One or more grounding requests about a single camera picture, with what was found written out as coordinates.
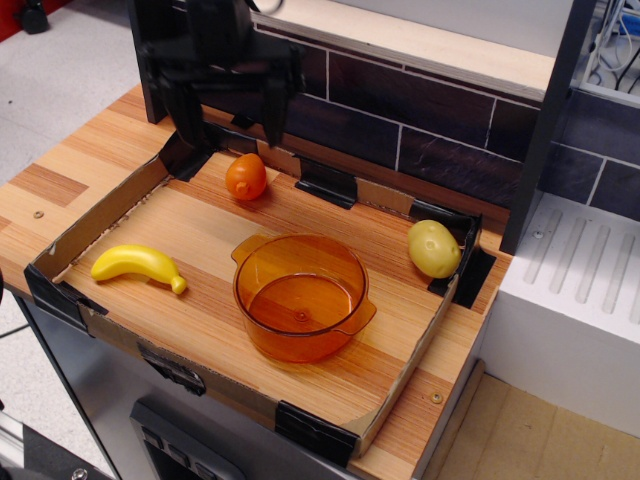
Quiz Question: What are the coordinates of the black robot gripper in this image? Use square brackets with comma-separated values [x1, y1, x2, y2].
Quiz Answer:
[156, 1, 305, 148]

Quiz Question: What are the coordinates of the orange toy carrot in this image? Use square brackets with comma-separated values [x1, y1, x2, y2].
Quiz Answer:
[225, 153, 267, 200]

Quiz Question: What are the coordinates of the cardboard fence with black tape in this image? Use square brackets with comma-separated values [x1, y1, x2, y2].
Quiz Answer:
[15, 111, 510, 479]

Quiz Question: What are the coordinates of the orange transparent plastic pot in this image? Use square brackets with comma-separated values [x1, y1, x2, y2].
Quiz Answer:
[232, 234, 377, 363]

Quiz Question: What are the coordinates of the yellow toy banana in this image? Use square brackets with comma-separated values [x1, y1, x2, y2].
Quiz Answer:
[90, 244, 187, 295]

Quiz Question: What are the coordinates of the yellow toy potato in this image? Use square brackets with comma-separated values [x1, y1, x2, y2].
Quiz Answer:
[407, 220, 462, 279]

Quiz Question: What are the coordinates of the light wooden shelf board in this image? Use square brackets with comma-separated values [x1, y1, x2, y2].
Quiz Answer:
[252, 1, 555, 102]

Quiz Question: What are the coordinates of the grey toy oven front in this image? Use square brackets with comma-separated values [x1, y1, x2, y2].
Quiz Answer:
[129, 396, 257, 479]

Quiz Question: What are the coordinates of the white toy sink drainboard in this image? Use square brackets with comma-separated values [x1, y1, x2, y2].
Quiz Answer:
[481, 194, 639, 436]

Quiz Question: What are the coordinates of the dark grey left post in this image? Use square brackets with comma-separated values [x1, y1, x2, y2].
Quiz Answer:
[127, 0, 182, 124]

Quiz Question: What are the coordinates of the dark grey shelf post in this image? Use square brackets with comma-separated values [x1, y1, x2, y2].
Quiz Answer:
[500, 1, 596, 255]

